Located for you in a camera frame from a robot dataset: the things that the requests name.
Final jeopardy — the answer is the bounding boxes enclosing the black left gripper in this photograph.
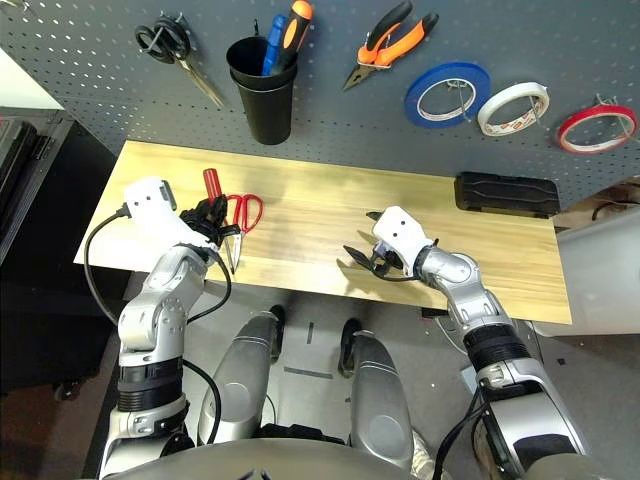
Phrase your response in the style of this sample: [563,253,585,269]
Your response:
[180,196,241,246]

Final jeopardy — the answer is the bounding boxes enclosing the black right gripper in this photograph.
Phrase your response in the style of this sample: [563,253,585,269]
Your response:
[343,210,404,276]

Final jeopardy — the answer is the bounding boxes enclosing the red handled scissors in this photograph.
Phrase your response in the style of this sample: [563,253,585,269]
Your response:
[222,193,265,271]

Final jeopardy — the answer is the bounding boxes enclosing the red handled screwdriver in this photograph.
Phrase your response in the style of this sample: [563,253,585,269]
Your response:
[202,168,236,275]

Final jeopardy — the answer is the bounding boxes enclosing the orange black needle-nose pliers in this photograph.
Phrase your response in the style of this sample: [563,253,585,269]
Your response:
[342,0,440,92]

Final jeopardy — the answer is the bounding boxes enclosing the red tape roll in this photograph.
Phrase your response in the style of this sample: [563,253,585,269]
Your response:
[556,104,639,155]

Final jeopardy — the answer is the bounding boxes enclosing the dark grey metal pegboard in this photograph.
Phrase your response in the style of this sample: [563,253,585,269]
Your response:
[0,0,640,211]

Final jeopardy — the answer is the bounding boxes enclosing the black right robot foot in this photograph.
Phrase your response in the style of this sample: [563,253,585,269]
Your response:
[338,318,362,379]

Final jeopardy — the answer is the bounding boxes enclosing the black robot foot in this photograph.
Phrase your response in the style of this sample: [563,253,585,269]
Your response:
[267,304,286,371]
[338,318,362,379]

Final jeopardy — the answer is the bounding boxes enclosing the black plastic tool cup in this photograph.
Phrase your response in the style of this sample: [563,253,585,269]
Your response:
[225,35,300,146]

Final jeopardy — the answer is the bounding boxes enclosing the black left robot foot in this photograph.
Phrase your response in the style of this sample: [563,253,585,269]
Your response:
[267,304,286,371]

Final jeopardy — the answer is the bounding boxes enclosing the black plastic tool case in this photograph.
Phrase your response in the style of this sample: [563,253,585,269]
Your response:
[453,171,561,220]

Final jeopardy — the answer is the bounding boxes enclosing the silver right robot leg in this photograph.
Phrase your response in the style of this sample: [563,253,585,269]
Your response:
[348,329,416,471]

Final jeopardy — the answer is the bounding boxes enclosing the silver robot leg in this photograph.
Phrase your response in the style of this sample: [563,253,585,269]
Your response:
[348,329,416,471]
[197,310,281,446]

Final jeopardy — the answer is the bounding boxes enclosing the silver left robot leg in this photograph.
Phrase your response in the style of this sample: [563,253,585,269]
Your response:
[197,310,281,446]

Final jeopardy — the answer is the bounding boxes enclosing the white tape roll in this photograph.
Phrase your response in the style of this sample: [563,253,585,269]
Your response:
[476,82,551,139]

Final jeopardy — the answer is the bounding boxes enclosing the blue tape roll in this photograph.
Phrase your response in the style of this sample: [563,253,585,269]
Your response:
[403,61,492,130]

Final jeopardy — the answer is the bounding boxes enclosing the silver double peg hook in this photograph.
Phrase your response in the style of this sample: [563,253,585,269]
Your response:
[159,12,189,36]

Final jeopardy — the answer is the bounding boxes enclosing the white sneaker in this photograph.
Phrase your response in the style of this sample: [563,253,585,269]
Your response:
[410,432,436,480]

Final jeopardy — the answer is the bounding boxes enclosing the brown wooden board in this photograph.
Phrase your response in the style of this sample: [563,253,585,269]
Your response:
[554,182,640,231]

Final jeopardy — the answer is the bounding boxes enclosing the grey robot torso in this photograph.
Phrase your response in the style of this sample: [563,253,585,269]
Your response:
[102,438,416,480]

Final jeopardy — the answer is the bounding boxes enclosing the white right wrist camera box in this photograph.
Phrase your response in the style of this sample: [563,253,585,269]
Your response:
[372,205,435,277]

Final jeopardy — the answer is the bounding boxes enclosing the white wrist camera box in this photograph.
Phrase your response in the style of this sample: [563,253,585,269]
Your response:
[372,205,435,277]
[122,175,211,249]

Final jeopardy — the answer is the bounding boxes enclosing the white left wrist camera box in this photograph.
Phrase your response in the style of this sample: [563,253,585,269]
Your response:
[122,175,211,249]

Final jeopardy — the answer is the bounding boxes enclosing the white floor cable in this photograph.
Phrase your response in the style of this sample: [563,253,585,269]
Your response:
[439,314,471,351]

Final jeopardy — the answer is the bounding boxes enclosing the black handled scissors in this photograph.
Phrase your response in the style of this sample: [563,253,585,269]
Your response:
[133,17,226,109]

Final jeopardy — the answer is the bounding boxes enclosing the blue handled screwdriver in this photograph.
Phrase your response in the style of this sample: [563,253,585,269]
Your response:
[260,14,287,77]

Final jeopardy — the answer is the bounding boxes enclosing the orange black handled screwdriver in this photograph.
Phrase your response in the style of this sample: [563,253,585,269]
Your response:
[272,0,314,71]

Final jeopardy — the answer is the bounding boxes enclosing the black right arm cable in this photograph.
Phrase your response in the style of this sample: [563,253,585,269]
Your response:
[369,264,496,480]

